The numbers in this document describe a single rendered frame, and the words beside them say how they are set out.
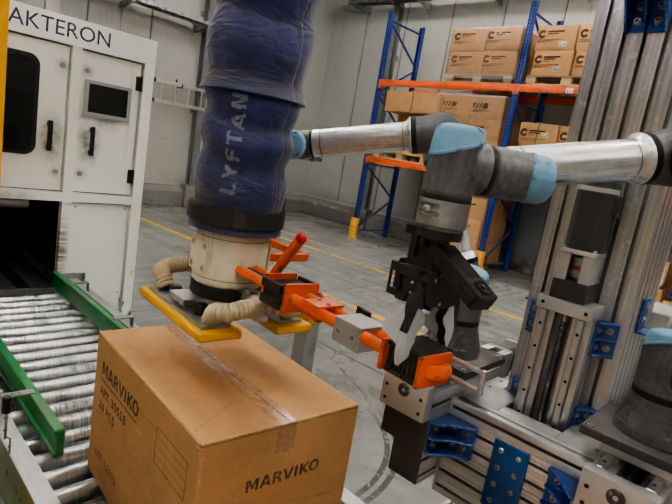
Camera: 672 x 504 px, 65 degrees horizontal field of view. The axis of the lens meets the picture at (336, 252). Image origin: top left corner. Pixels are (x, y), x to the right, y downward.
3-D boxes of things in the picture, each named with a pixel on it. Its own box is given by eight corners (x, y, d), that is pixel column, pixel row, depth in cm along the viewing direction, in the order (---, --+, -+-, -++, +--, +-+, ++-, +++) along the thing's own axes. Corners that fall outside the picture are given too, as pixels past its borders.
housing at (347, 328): (329, 339, 93) (333, 314, 92) (357, 335, 97) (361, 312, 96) (355, 354, 87) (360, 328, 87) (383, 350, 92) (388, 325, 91)
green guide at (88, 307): (50, 285, 289) (52, 270, 287) (71, 284, 296) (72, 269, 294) (200, 420, 179) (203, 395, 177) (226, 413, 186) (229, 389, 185)
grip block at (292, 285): (256, 300, 108) (260, 272, 107) (294, 298, 114) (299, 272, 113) (278, 314, 102) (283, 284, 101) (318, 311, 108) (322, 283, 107)
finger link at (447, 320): (429, 339, 90) (425, 292, 86) (456, 352, 86) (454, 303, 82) (416, 347, 89) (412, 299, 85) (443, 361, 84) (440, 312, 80)
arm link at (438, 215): (481, 207, 78) (446, 202, 73) (474, 237, 79) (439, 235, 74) (442, 198, 84) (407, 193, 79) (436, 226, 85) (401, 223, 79)
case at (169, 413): (86, 466, 147) (98, 330, 140) (216, 433, 173) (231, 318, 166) (177, 630, 103) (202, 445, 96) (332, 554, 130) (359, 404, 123)
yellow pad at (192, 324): (138, 293, 131) (140, 273, 130) (176, 291, 138) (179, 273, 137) (198, 344, 106) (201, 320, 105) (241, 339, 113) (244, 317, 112)
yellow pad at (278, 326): (208, 290, 144) (210, 273, 143) (240, 289, 150) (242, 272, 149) (276, 335, 119) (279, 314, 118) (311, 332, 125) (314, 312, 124)
